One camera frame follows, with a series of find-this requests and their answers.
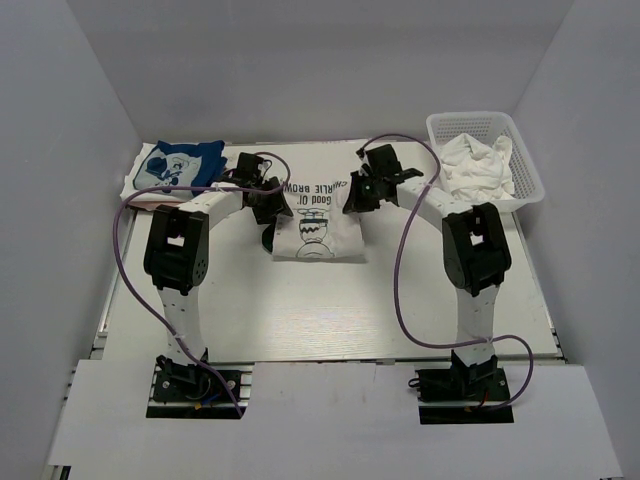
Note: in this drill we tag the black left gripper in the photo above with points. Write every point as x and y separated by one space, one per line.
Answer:
278 205

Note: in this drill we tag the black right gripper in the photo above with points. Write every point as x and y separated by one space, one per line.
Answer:
355 203

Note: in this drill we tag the white green Charlie Brown shirt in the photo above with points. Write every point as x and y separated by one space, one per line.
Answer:
316 228

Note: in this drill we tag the blue Mickey Mouse shirt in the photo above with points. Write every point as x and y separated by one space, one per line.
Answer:
180 167

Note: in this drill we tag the pink shirt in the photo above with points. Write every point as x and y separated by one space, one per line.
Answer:
150 206

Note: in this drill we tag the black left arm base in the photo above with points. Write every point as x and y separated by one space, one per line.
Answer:
191 393

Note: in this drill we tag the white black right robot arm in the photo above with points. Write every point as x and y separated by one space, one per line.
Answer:
476 257

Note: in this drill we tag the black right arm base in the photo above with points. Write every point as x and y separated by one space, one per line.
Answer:
450 397

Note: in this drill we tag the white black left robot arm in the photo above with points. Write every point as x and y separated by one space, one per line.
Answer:
177 255

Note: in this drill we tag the white crumpled shirt in basket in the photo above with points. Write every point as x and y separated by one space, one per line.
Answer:
476 172

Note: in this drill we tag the white plastic basket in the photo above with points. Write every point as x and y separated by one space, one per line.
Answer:
486 127

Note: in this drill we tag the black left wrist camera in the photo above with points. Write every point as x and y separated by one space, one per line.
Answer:
248 171

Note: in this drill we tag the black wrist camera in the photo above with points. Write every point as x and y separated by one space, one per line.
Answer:
385 166
248 171

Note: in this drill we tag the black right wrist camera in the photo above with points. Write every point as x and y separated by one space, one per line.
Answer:
385 166

